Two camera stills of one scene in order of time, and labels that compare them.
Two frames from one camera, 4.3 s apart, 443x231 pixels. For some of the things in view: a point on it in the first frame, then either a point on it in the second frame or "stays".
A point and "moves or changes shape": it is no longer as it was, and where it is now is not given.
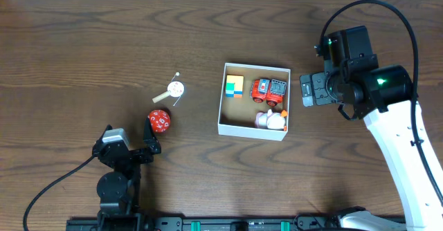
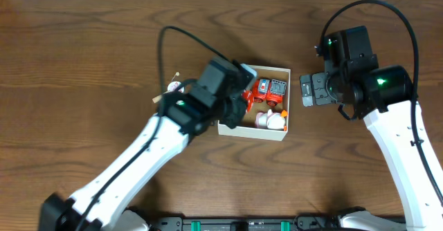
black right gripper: (321, 95) stays
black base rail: (223, 223) stays
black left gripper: (135, 155) to (234, 109)
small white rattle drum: (174, 88) stays
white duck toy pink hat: (270, 120) stays
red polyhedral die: (160, 120) moves or changes shape
